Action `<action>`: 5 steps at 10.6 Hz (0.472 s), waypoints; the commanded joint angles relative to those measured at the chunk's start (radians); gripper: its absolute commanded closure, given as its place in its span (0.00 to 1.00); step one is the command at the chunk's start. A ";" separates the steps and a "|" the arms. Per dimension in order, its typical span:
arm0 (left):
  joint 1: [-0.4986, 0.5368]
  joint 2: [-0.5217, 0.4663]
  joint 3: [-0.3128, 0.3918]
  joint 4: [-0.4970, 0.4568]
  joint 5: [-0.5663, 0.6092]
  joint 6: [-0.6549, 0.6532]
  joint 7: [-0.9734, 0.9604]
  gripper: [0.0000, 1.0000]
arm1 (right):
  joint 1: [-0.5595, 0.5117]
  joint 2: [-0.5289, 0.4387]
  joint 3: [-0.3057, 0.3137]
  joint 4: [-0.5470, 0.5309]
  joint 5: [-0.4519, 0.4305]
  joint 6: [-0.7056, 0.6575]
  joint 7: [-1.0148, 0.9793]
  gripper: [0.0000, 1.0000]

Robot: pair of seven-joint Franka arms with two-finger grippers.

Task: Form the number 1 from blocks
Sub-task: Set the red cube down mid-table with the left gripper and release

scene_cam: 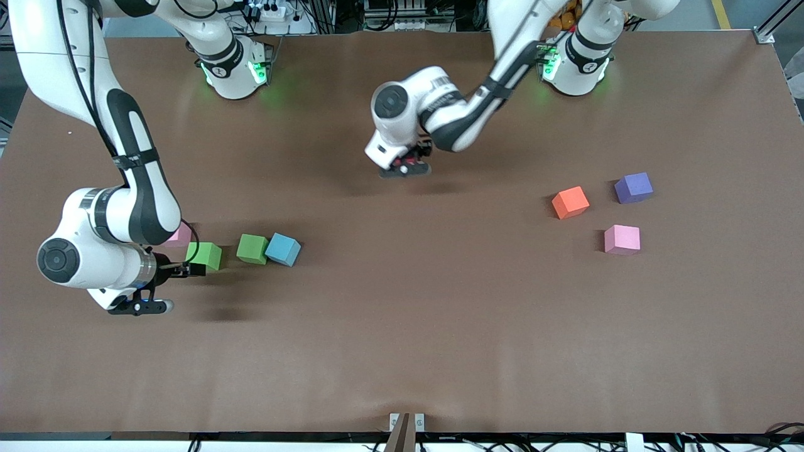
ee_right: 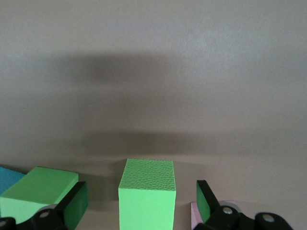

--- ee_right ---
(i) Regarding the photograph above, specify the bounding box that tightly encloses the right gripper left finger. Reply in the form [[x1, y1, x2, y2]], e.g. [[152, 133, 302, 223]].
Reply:
[[31, 181, 89, 230]]

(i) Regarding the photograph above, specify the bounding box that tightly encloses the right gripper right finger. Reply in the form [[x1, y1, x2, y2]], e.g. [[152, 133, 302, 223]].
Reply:
[[194, 180, 243, 230]]

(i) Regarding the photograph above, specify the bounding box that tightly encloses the pink foam cube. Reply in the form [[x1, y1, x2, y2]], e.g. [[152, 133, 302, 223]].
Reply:
[[190, 200, 238, 230]]

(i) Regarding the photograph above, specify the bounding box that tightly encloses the green foam cube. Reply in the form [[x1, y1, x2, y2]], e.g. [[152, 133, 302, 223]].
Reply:
[[118, 158, 177, 230], [0, 166, 80, 230]]

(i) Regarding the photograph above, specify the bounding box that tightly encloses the blue foam cube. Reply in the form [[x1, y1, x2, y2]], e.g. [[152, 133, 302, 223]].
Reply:
[[0, 166, 26, 196]]

